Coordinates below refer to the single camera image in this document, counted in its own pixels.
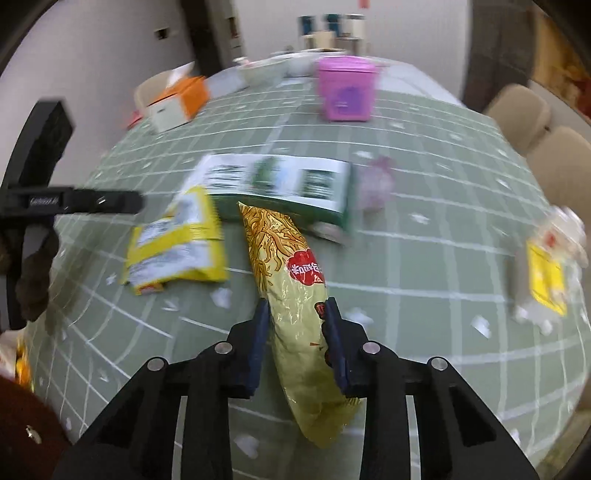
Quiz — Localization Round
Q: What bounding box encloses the yellow snack packet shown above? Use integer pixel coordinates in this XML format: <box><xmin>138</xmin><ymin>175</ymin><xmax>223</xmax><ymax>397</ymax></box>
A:
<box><xmin>121</xmin><ymin>186</ymin><xmax>228</xmax><ymax>295</ymax></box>

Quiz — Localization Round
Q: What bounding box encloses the yellow green noodle snack bag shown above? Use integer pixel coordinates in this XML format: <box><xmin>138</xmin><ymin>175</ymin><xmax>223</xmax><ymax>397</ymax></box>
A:
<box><xmin>238</xmin><ymin>203</ymin><xmax>360</xmax><ymax>448</ymax></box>

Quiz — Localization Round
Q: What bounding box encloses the green milk carton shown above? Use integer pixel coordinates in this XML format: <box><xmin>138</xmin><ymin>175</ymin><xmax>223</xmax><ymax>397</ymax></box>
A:
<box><xmin>179</xmin><ymin>154</ymin><xmax>356</xmax><ymax>238</ymax></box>

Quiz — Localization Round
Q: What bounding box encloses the pink translucent wrapper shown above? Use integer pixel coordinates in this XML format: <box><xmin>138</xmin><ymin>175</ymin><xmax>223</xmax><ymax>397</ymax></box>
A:
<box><xmin>358</xmin><ymin>156</ymin><xmax>394</xmax><ymax>212</ymax></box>

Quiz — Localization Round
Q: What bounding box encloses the left gloved hand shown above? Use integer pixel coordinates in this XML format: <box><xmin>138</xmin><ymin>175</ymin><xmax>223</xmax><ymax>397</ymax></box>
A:
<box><xmin>1</xmin><ymin>225</ymin><xmax>60</xmax><ymax>332</ymax></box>

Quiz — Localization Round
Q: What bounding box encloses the beige chair across table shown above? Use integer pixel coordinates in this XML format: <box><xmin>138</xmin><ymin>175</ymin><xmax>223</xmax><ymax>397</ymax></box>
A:
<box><xmin>133</xmin><ymin>70</ymin><xmax>172</xmax><ymax>117</ymax></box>

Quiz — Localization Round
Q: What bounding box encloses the orange white tissue box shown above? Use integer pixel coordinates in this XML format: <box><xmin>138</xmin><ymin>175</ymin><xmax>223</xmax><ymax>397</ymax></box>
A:
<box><xmin>146</xmin><ymin>62</ymin><xmax>211</xmax><ymax>133</ymax></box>

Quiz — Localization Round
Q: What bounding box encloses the small white bowl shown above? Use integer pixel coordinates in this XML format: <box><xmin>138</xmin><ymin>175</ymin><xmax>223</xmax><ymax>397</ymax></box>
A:
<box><xmin>238</xmin><ymin>57</ymin><xmax>287</xmax><ymax>88</ymax></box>

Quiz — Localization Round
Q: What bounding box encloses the green checkered tablecloth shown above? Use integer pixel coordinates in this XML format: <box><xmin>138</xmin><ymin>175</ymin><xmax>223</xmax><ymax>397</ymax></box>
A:
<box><xmin>27</xmin><ymin>61</ymin><xmax>590</xmax><ymax>465</ymax></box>

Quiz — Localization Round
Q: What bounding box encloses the pink plastic container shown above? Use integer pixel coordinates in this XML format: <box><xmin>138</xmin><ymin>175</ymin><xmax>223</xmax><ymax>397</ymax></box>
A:
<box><xmin>315</xmin><ymin>56</ymin><xmax>378</xmax><ymax>122</ymax></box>

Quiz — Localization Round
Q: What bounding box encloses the middle beige chair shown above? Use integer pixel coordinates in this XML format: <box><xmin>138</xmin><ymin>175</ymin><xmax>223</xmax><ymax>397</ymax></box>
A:
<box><xmin>526</xmin><ymin>126</ymin><xmax>591</xmax><ymax>225</ymax></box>

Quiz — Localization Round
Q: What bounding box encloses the beige chair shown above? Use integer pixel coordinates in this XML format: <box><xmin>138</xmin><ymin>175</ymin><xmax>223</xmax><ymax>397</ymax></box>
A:
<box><xmin>484</xmin><ymin>84</ymin><xmax>551</xmax><ymax>156</ymax></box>
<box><xmin>526</xmin><ymin>126</ymin><xmax>591</xmax><ymax>225</ymax></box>

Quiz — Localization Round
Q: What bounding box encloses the far beige chair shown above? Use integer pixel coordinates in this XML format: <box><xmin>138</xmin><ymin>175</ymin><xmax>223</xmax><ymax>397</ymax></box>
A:
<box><xmin>484</xmin><ymin>84</ymin><xmax>551</xmax><ymax>156</ymax></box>

